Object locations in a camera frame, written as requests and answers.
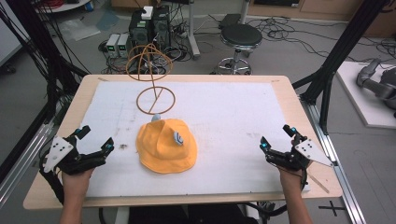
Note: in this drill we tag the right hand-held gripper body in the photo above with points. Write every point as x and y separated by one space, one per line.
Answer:
299 157

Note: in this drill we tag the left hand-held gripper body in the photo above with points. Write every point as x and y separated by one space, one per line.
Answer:
79 160

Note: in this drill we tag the yellow bucket hat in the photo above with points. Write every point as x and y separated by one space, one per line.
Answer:
165 149

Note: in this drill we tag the person's left hand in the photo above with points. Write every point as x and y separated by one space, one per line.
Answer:
76 183

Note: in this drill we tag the person's right hand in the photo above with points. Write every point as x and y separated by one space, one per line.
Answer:
291 182

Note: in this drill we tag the thin wooden stick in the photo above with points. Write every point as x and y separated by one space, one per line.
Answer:
318 183

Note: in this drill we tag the white foam mat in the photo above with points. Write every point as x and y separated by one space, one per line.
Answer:
218 118

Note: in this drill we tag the white platform board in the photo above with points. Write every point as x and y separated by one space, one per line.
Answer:
361 102

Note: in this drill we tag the grey power supply unit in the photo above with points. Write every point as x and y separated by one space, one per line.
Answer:
123 45
112 45

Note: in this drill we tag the grey robot part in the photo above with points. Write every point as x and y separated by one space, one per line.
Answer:
376 84

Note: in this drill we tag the person's dark clothed legs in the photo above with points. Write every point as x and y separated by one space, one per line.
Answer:
193 215

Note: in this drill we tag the black round stool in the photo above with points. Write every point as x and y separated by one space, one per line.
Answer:
241 35

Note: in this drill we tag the black computer tower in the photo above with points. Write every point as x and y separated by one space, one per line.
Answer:
161 26
140 29

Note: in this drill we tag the white cabinet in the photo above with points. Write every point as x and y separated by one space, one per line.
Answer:
7 34

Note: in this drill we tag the white round table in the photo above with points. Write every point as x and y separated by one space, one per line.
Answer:
67 5

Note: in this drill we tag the black flat box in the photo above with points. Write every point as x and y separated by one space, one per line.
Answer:
229 20

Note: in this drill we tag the white box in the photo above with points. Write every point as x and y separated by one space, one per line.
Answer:
147 12

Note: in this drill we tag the aluminium rail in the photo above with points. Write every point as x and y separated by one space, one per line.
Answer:
336 168
21 168

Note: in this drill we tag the black metal frame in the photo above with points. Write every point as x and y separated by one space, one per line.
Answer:
339 53
37 46

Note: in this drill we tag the white metal post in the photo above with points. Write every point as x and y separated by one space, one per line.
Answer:
192 31

